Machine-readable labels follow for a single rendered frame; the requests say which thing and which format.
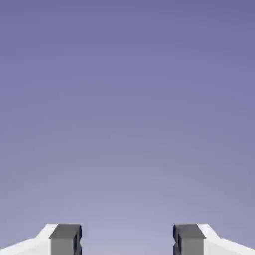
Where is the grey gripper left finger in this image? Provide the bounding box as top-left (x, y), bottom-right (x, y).
top-left (0, 223), bottom-right (83, 255)

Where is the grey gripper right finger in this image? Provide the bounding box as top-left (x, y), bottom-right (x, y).
top-left (172, 223), bottom-right (255, 255)

